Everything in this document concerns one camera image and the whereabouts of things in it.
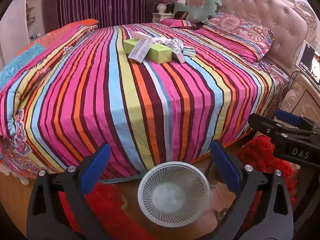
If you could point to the cream carved nightstand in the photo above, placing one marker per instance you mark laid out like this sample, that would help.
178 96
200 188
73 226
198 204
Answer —
162 17
302 100

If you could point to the white wall shelf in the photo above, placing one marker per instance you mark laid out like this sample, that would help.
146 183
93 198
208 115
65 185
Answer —
25 17

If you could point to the white power adapter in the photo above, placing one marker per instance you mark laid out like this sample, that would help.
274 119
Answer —
280 71

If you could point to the striped colourful bed sheet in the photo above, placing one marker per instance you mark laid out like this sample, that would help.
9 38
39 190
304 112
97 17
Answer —
150 105

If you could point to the small green carton box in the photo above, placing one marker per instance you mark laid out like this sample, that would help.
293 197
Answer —
129 45

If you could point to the white vase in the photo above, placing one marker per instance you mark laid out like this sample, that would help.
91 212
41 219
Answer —
161 8

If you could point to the white framed tablet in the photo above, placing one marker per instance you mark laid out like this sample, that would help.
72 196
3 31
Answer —
310 62

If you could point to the teal and white box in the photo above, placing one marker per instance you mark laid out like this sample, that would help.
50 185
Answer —
189 51

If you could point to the large green carton box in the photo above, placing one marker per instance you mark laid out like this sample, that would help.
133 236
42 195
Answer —
161 53

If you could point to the white printed carton box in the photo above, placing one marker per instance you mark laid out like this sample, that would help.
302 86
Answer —
140 52

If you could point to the green plush dinosaur toy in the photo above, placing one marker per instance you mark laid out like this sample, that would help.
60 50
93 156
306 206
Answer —
200 8

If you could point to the pink striped pillow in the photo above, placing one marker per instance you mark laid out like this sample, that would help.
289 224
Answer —
178 23

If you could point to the small white carton box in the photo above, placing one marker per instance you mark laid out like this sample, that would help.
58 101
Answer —
179 57

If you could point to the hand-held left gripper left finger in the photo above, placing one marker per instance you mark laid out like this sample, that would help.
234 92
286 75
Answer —
96 165

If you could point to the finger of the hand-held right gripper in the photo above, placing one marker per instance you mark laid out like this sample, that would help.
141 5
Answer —
288 117
270 127

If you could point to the pink tufted headboard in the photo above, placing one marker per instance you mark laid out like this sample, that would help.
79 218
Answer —
262 2

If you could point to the silver plastic wrapper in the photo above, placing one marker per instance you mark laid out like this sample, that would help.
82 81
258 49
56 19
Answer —
172 43

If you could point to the purple curtain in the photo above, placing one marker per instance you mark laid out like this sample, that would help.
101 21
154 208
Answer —
100 2

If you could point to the white mesh waste basket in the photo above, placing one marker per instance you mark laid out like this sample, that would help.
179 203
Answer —
172 170

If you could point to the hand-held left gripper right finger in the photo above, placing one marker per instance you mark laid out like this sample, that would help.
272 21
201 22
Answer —
225 165

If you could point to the orange and blue quilt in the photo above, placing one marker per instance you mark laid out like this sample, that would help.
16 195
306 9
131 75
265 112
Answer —
30 60

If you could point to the floral patterned pillow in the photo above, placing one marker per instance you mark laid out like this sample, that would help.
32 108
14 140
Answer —
240 32

